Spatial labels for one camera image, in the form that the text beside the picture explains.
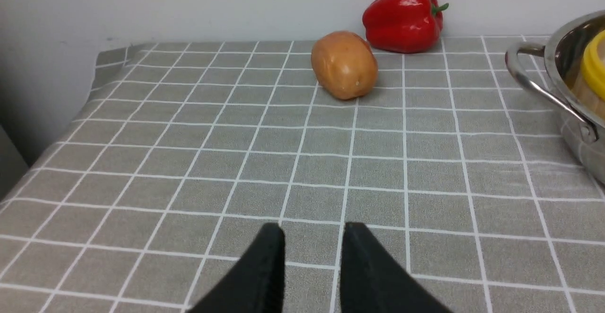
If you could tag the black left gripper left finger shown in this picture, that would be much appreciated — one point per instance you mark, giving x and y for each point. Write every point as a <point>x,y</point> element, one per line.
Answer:
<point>256,283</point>

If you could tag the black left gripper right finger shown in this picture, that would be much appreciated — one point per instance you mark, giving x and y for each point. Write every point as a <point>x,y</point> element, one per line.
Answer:
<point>371,281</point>

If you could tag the bamboo steamer basket yellow rim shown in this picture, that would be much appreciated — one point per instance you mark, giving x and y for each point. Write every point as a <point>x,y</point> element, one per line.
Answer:
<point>589,86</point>

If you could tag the grey checked tablecloth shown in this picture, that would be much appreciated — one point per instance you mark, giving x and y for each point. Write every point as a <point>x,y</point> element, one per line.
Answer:
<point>184,150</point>

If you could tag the brown potato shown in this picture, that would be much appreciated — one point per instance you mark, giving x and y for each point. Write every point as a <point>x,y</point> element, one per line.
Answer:
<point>344,65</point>

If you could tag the red bell pepper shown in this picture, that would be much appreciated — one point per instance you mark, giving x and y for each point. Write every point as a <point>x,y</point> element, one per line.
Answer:
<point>404,26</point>

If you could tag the stainless steel two-handled pot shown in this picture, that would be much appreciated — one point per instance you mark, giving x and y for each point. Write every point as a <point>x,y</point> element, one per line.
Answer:
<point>581,128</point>

